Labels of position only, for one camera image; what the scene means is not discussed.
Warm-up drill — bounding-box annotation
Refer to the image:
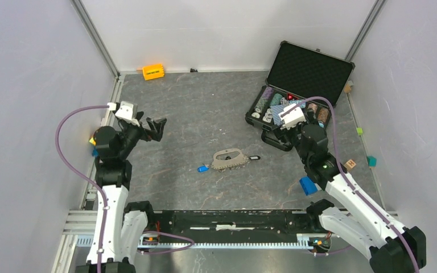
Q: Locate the orange toy block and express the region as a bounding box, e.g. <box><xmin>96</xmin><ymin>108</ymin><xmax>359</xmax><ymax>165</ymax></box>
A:
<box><xmin>142</xmin><ymin>64</ymin><xmax>165</xmax><ymax>81</ymax></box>

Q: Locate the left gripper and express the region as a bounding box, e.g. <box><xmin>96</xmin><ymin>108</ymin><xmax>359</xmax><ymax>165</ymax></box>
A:
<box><xmin>117</xmin><ymin>111</ymin><xmax>166</xmax><ymax>159</ymax></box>

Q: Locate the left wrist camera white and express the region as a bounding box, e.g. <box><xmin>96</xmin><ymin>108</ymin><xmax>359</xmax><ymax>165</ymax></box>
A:
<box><xmin>107</xmin><ymin>101</ymin><xmax>142</xmax><ymax>127</ymax></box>

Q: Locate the blue green brick stack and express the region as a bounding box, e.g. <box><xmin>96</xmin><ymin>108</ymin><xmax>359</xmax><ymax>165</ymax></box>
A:
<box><xmin>299</xmin><ymin>176</ymin><xmax>318</xmax><ymax>196</ymax></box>

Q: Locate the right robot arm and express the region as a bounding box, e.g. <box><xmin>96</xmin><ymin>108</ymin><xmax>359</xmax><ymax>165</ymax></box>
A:
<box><xmin>261</xmin><ymin>124</ymin><xmax>427</xmax><ymax>272</ymax></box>

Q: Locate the teal cube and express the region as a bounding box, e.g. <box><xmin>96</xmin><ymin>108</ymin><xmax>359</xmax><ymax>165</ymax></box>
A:
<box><xmin>366</xmin><ymin>155</ymin><xmax>377</xmax><ymax>168</ymax></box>

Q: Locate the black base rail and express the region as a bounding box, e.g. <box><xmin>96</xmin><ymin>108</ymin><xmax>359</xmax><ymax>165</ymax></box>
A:
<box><xmin>145</xmin><ymin>209</ymin><xmax>328</xmax><ymax>244</ymax></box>

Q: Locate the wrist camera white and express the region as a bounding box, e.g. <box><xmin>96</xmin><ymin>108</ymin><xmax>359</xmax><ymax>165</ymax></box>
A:
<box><xmin>107</xmin><ymin>101</ymin><xmax>142</xmax><ymax>127</ymax></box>
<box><xmin>279</xmin><ymin>104</ymin><xmax>306</xmax><ymax>129</ymax></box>

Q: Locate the wooden letter cube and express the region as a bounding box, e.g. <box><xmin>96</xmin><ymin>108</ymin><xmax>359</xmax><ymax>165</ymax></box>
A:
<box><xmin>344</xmin><ymin>159</ymin><xmax>357</xmax><ymax>172</ymax></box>

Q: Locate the blue key tag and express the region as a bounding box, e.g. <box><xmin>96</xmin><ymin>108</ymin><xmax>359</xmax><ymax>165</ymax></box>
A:
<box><xmin>197</xmin><ymin>165</ymin><xmax>209</xmax><ymax>173</ymax></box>

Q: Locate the tan cube by case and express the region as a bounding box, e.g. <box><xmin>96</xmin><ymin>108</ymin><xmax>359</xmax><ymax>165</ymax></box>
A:
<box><xmin>344</xmin><ymin>80</ymin><xmax>354</xmax><ymax>93</ymax></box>

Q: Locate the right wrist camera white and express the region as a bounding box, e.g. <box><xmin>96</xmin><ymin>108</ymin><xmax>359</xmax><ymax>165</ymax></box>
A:
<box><xmin>279</xmin><ymin>104</ymin><xmax>306</xmax><ymax>129</ymax></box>

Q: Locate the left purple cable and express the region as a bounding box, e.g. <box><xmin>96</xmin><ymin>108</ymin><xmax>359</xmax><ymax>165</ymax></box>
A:
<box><xmin>55</xmin><ymin>105</ymin><xmax>117</xmax><ymax>273</ymax></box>

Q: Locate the black key tag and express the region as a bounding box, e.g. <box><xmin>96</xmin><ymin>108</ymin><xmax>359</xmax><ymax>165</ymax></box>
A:
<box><xmin>249</xmin><ymin>155</ymin><xmax>261</xmax><ymax>161</ymax></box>

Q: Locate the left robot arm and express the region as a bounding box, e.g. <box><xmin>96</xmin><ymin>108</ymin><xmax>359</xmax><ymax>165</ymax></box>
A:
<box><xmin>76</xmin><ymin>118</ymin><xmax>167</xmax><ymax>272</ymax></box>

